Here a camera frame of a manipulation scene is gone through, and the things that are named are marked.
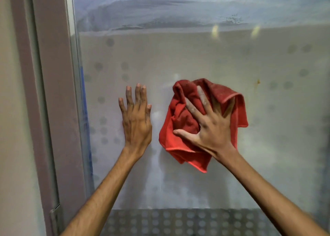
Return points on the person's right hand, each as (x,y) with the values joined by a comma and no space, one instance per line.
(212,132)

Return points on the person's left hand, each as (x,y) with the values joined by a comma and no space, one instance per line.
(136,130)

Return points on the person's right middle finger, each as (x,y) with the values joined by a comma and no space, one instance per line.
(205,99)

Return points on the person's right little finger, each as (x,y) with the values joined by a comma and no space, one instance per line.
(229,108)

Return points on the person's left middle finger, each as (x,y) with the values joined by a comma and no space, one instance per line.
(138,95)

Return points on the person's left little finger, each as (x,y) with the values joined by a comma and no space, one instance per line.
(122,106)

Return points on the person's right thumb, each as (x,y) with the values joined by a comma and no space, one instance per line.
(184,134)

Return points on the person's left thumb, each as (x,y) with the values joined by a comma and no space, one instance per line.
(148,112)

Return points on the red microfibre cloth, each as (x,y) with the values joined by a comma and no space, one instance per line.
(180,120)

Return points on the person's left forearm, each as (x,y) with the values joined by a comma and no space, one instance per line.
(103,192)

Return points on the person's right forearm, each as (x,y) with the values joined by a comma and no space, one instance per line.
(263,189)

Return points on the frosted dotted glass pane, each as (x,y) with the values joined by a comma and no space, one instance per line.
(196,50)

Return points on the grey window frame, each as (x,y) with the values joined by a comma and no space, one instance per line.
(55,89)

